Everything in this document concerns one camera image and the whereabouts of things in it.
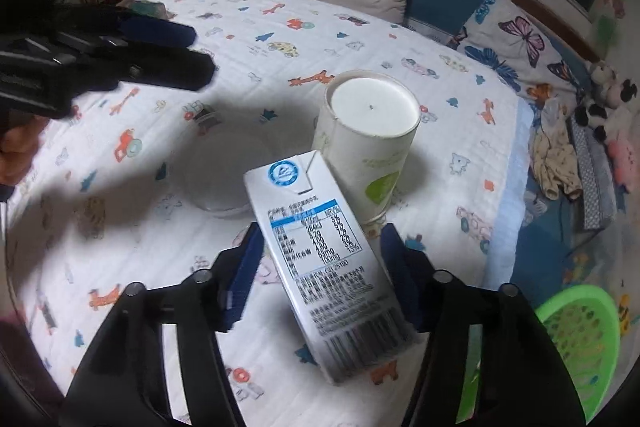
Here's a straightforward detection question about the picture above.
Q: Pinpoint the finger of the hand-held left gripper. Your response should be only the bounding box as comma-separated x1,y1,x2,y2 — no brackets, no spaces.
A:
115,14,197,48
112,43,217,92

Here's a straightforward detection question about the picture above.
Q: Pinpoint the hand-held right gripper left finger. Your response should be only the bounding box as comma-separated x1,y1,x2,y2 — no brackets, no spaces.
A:
60,223,266,427

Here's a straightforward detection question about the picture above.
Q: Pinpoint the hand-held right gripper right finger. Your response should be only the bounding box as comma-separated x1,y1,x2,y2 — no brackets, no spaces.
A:
380,222,586,427

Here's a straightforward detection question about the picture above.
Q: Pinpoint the white blue milk carton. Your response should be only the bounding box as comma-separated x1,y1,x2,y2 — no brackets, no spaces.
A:
243,149,418,385

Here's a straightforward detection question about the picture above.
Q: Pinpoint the green mesh basket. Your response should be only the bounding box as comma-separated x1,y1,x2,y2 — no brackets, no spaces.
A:
457,284,621,425

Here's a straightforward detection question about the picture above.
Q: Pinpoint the person's left hand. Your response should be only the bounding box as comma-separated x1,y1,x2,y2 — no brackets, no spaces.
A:
0,114,51,188

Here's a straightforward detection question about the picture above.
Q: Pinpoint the clear plastic bowl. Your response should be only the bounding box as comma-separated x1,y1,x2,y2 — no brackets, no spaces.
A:
177,117,281,218

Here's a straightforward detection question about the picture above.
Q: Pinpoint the blue mat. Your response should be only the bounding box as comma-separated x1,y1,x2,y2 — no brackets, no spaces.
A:
482,187,571,295

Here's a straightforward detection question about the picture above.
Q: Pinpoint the white paper canister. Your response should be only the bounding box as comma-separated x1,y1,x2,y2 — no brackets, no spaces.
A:
311,69,422,225

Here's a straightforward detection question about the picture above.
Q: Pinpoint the animal print white blanket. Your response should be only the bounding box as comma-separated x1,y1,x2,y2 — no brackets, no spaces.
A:
7,0,531,410

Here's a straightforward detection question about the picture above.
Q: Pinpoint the beige clothes pile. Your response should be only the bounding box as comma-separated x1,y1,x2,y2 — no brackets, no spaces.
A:
530,99,583,200

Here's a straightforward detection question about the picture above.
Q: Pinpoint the grey striped cloth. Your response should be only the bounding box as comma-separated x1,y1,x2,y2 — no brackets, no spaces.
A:
570,119,618,230

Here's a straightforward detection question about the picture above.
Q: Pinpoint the pink plush toy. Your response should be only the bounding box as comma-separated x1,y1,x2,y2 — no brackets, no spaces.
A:
605,129,638,195

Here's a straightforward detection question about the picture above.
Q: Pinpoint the black white plush cow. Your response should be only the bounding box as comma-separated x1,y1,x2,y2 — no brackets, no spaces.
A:
572,59,638,142

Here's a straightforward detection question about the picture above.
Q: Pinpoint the butterfly print pillow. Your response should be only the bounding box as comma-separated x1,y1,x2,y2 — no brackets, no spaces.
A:
447,0,586,92

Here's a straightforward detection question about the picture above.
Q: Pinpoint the floral wall sticker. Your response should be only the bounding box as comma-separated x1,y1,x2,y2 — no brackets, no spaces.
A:
595,0,631,48

